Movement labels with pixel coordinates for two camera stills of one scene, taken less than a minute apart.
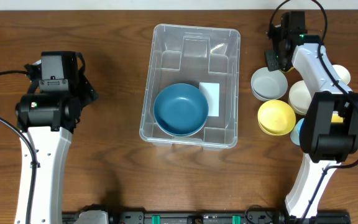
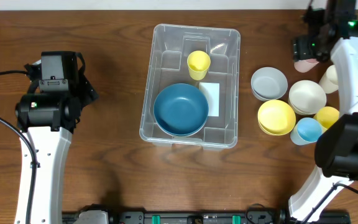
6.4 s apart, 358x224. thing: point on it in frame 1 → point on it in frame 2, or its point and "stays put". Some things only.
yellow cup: x=288 y=70 → x=198 y=62
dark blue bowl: x=180 y=109 stays put
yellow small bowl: x=276 y=117 stays put
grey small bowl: x=268 y=86 stays put
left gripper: x=89 y=90 stays put
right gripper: x=270 y=60 → x=301 y=47
